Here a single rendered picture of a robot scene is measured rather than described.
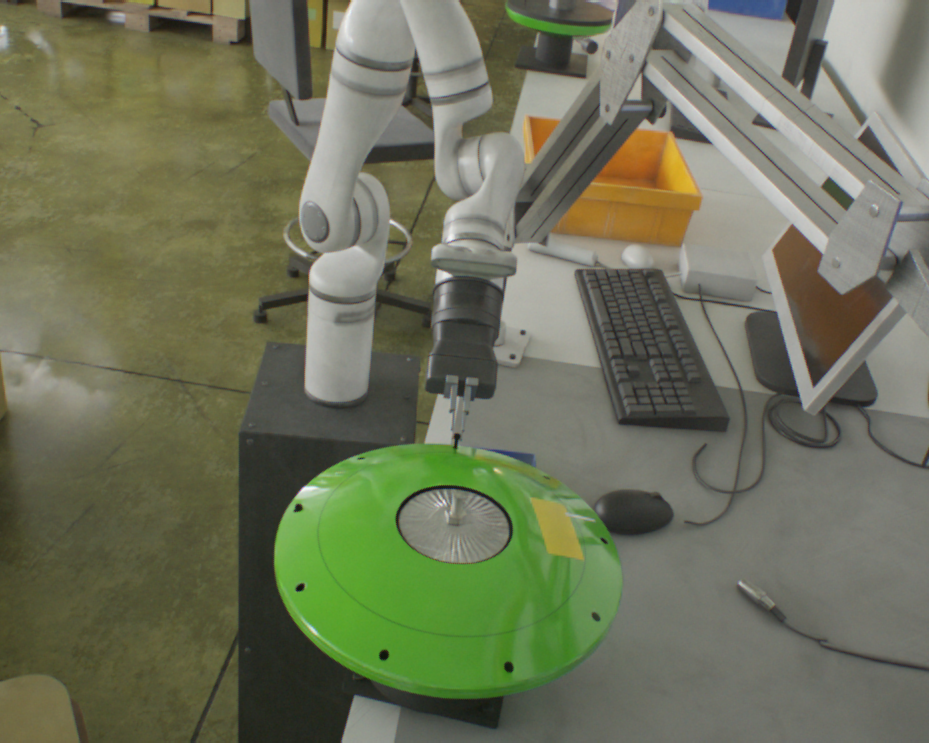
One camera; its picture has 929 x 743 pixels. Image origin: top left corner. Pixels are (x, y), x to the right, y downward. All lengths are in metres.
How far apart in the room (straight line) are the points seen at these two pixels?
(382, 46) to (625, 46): 0.28
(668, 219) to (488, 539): 1.13
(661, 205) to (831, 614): 0.92
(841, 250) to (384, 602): 0.45
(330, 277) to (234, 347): 1.85
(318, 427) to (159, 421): 1.50
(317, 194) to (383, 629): 0.64
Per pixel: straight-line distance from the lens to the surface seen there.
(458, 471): 0.98
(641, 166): 2.23
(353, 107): 1.23
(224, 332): 3.28
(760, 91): 0.93
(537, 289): 1.70
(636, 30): 1.09
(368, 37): 1.20
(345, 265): 1.38
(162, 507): 2.61
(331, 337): 1.40
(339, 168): 1.27
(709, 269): 1.79
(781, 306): 1.68
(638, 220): 1.92
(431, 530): 0.90
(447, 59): 1.15
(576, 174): 1.24
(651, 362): 1.52
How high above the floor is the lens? 1.69
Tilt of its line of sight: 31 degrees down
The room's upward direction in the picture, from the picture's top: 8 degrees clockwise
